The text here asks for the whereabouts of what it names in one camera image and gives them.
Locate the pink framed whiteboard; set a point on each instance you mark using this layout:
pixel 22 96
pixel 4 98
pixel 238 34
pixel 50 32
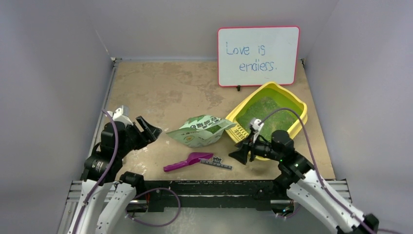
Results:
pixel 253 56

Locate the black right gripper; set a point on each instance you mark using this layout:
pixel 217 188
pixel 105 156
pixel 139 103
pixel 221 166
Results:
pixel 248 152

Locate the purple plastic litter scoop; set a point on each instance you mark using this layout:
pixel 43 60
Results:
pixel 192 158

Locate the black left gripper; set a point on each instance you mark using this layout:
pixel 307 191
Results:
pixel 150 133

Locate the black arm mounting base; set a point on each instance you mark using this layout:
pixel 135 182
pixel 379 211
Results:
pixel 261 195

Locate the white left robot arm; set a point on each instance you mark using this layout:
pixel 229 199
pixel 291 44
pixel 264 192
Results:
pixel 99 174

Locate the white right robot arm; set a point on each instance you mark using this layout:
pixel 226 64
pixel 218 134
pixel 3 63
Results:
pixel 300 182

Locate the green cat litter granules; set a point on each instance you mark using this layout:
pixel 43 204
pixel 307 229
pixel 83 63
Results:
pixel 281 120

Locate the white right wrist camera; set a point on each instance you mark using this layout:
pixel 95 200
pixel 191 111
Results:
pixel 256 126

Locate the yellow sifting litter tray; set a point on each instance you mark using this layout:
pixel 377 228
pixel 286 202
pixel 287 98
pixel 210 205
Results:
pixel 238 133

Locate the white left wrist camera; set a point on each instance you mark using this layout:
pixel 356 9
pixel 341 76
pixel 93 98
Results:
pixel 121 114

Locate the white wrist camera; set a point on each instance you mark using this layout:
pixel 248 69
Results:
pixel 256 126
pixel 121 114

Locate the green cat litter bag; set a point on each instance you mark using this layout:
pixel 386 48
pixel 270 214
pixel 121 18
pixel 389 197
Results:
pixel 201 131

